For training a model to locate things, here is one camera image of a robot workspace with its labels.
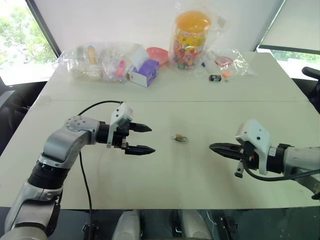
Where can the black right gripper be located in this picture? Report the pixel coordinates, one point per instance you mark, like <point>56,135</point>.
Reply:
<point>248,156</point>

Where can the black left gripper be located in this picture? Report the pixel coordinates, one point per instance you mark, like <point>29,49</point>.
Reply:
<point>120,140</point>

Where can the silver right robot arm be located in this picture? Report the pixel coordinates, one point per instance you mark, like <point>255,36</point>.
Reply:
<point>300,157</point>

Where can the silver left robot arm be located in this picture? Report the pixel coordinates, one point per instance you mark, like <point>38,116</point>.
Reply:
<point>57,145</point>

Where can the small brass padlock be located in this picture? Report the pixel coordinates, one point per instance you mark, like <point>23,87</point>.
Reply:
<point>180,138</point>

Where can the purple and white carton box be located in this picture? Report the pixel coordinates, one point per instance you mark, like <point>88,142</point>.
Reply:
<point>145,71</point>

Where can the small black rectangular item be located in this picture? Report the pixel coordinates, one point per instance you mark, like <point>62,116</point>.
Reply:
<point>215,78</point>

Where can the small orange item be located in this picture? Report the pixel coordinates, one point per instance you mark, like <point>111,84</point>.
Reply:
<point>227,75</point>

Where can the grey rounded robot leg shell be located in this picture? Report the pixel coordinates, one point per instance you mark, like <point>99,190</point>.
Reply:
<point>127,226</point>
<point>192,225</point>

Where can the pink plastic bowl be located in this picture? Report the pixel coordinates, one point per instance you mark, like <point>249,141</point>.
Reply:
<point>157,55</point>

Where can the clear bag of small items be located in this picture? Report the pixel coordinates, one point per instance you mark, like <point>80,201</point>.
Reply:
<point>237,65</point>

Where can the large clear bag of items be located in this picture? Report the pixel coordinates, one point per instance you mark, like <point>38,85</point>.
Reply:
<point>100,62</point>

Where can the red rimmed round lid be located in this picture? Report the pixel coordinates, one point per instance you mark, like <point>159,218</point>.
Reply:
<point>223,61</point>

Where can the black office chair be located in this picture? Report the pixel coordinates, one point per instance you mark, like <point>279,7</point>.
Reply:
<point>311,85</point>
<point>17,105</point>

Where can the candy jar with orange lid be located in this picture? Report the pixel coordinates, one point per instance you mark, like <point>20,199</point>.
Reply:
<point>191,40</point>

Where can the dark roller blind bar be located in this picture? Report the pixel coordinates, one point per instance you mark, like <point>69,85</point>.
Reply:
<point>290,48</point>

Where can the candy jar in bag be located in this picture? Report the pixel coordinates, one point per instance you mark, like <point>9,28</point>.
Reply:
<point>217,22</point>

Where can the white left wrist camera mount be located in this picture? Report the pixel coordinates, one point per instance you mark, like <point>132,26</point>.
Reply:
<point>122,112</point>

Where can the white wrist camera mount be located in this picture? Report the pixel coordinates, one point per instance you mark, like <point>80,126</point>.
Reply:
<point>260,136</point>
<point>122,112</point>

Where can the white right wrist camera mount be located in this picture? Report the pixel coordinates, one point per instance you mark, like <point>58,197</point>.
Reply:
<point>260,136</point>

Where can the dark window frame post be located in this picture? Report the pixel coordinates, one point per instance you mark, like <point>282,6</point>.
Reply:
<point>45,30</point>

